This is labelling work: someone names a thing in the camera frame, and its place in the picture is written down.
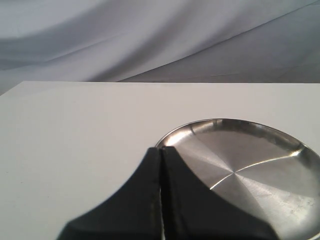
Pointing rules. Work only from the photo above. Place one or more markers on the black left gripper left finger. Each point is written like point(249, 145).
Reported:
point(131, 213)

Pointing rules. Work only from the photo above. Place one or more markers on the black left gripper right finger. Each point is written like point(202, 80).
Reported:
point(191, 211)

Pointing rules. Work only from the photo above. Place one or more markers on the round stainless steel plate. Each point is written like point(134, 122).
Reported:
point(259, 169)

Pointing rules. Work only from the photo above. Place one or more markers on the grey-blue backdrop cloth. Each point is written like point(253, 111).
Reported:
point(230, 41)

